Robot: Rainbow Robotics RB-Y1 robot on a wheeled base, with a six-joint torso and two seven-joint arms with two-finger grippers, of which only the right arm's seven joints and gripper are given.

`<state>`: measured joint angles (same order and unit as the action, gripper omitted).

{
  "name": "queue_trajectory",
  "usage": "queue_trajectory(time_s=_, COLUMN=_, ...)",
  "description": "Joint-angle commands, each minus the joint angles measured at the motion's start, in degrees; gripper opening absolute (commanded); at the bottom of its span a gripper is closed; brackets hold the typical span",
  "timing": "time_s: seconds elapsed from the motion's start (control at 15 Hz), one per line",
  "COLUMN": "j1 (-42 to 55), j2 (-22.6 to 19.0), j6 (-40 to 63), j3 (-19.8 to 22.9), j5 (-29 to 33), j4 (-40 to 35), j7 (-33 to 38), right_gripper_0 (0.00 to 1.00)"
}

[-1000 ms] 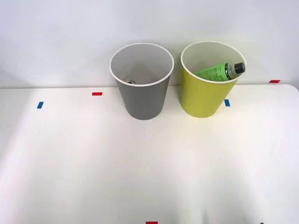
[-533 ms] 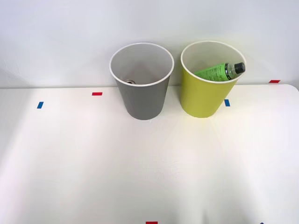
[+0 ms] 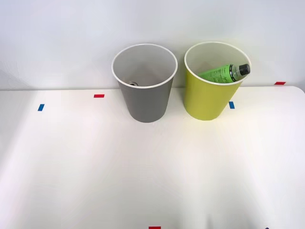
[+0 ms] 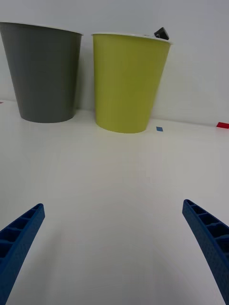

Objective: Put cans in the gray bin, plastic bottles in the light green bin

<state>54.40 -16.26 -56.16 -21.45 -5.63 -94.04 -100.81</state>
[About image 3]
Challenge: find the yellow-green plastic waste bin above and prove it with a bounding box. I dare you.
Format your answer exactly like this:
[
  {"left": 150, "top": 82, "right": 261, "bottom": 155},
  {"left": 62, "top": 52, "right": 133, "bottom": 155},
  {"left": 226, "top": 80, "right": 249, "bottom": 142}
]
[{"left": 183, "top": 41, "right": 253, "bottom": 121}]

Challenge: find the grey plastic waste bin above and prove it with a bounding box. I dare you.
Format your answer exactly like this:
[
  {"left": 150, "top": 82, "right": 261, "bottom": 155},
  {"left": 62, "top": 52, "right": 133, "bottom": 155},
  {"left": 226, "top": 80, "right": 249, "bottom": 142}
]
[{"left": 111, "top": 43, "right": 179, "bottom": 124}]

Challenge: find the green label plastic bottle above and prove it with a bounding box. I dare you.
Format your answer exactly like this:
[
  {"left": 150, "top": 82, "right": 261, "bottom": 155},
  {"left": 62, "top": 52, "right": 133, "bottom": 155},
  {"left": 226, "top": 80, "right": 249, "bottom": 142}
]
[{"left": 197, "top": 63, "right": 251, "bottom": 84}]

